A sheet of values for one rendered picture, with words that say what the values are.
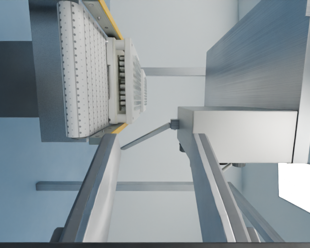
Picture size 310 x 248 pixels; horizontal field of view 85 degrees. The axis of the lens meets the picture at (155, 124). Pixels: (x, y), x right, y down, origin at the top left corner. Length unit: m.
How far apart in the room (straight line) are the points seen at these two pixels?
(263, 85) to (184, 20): 4.06
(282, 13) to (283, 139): 0.27
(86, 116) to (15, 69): 0.28
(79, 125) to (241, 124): 0.32
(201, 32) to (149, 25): 1.18
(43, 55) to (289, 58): 0.50
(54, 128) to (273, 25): 0.54
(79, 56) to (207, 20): 4.31
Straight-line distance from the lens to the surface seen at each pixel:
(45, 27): 0.44
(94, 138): 0.37
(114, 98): 0.51
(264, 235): 1.28
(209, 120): 0.34
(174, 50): 4.12
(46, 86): 0.42
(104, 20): 0.46
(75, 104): 0.37
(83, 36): 0.40
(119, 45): 0.53
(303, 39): 0.44
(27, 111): 0.57
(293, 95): 0.43
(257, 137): 0.38
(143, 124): 3.71
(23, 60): 0.58
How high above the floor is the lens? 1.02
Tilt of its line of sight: level
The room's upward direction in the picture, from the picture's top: 90 degrees clockwise
